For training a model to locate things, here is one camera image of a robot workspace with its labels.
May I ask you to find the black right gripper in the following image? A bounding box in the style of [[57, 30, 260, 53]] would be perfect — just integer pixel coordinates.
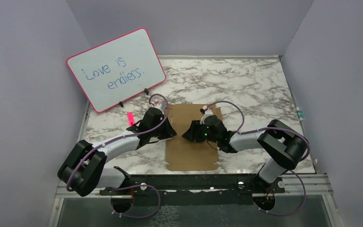
[[182, 120, 219, 143]]

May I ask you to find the brown cardboard box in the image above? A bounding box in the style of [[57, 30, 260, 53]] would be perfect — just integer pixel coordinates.
[[165, 104, 219, 171]]

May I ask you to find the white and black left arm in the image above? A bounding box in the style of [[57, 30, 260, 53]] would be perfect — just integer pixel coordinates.
[[57, 107, 177, 197]]

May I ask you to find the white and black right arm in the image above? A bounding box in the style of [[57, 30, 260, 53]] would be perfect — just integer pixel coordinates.
[[182, 115, 310, 192]]

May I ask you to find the pink marker pen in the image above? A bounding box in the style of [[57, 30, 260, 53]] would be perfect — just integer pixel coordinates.
[[127, 112, 135, 126]]

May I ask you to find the pink framed whiteboard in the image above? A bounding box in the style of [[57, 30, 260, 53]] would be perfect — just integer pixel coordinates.
[[66, 28, 166, 113]]

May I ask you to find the green capped marker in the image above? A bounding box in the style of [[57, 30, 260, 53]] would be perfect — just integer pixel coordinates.
[[295, 106, 303, 122]]

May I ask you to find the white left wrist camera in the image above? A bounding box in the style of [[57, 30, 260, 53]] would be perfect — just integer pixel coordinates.
[[155, 103, 167, 112]]

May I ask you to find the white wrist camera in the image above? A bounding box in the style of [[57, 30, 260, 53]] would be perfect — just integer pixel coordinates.
[[155, 103, 167, 112], [200, 106, 213, 116]]

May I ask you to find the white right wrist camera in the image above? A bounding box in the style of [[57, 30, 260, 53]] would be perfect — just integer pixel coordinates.
[[200, 106, 213, 116]]

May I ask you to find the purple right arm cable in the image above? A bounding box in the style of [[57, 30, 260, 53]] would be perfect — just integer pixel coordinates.
[[200, 100, 311, 218]]

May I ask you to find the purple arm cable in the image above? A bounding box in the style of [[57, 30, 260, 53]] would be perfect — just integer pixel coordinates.
[[200, 100, 311, 218], [66, 93, 170, 219]]

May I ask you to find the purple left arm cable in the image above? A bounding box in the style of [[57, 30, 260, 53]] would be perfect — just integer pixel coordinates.
[[66, 93, 170, 219]]

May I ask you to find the aluminium frame rail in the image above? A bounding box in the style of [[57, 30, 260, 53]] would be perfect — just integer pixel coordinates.
[[55, 175, 334, 199]]

